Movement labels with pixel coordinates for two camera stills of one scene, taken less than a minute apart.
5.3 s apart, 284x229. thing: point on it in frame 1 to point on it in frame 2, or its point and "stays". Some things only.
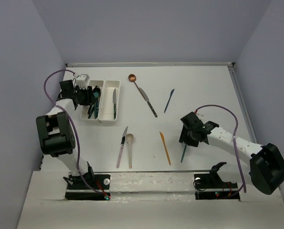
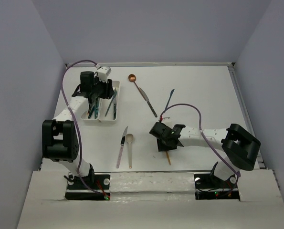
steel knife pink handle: [122, 143] stays
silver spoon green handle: [96, 108] stays
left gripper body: [84, 97] to [101, 89]
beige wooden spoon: [129, 138] stays
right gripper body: [186, 136] to [163, 145]
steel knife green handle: [114, 103] stays
